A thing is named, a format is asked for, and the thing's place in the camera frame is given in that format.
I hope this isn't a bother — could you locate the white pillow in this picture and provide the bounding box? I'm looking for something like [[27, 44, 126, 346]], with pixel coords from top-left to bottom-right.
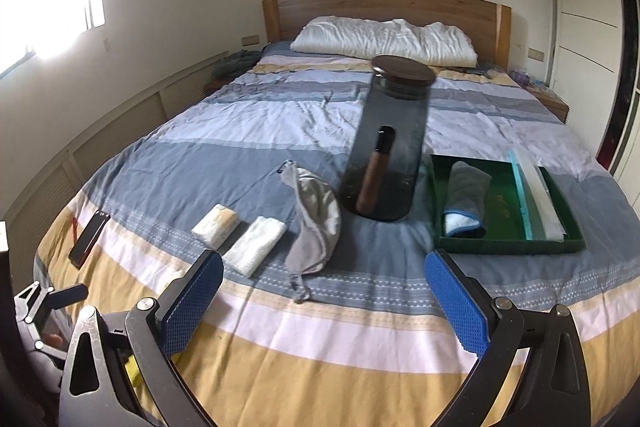
[[290, 17, 477, 68]]

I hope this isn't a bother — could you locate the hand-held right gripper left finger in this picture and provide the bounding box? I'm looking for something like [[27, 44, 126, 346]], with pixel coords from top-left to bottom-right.
[[59, 248, 225, 427]]

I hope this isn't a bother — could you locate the white wardrobe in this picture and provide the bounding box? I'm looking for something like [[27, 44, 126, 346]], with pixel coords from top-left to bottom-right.
[[542, 0, 640, 188]]

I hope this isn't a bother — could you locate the white paper towel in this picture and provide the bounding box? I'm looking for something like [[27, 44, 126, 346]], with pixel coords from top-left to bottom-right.
[[221, 216, 287, 278]]

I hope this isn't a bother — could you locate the wooden nightstand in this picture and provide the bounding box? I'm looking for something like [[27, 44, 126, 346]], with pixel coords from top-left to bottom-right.
[[525, 84, 570, 124]]

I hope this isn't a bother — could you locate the grey folded towel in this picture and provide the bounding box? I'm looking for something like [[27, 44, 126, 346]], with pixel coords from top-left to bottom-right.
[[443, 161, 493, 239]]

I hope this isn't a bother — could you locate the tissue pack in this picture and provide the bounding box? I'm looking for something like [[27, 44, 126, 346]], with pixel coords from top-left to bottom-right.
[[191, 203, 240, 250]]

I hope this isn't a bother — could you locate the wooden headboard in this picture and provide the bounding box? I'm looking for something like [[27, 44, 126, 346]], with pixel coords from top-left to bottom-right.
[[262, 0, 513, 72]]

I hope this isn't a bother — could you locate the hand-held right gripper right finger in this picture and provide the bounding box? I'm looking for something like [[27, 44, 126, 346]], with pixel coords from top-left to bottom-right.
[[424, 249, 592, 427]]

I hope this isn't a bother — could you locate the green tray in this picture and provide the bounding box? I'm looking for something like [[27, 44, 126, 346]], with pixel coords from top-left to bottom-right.
[[430, 154, 587, 255]]

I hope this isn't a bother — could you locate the grey clothes pile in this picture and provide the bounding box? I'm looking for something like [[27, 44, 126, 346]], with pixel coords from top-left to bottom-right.
[[216, 49, 262, 78]]

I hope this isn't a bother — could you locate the blue striped bed sheet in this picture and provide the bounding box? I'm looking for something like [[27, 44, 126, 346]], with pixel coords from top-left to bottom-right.
[[30, 39, 636, 427]]

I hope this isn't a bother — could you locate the clear case with teal edge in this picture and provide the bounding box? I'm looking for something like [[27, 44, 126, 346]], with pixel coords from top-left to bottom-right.
[[507, 150, 568, 242]]

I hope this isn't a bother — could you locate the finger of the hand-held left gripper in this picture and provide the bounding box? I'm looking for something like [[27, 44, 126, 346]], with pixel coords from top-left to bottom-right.
[[14, 282, 90, 360]]

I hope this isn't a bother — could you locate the black phone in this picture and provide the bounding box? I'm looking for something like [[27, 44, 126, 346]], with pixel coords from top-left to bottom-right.
[[68, 210, 111, 269]]

